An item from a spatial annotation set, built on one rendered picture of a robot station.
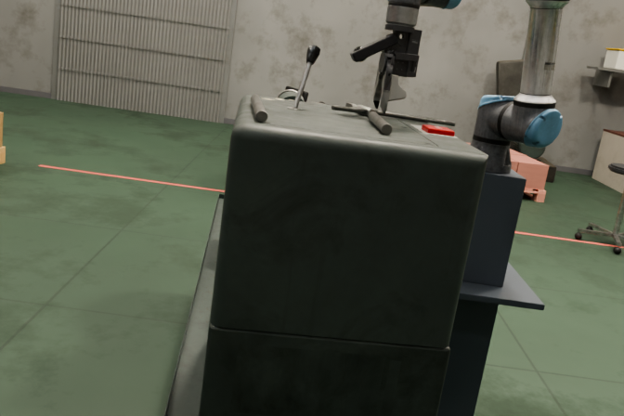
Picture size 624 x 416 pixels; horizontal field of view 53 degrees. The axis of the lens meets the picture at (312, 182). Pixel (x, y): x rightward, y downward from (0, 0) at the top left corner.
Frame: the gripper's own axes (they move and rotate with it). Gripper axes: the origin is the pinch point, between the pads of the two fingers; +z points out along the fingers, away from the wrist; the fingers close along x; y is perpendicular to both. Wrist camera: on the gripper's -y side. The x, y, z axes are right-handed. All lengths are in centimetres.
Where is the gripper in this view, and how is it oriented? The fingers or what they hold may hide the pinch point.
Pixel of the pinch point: (377, 107)
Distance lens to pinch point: 157.7
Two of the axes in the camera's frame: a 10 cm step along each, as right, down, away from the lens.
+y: 9.9, 1.2, 1.1
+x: -0.8, -2.3, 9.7
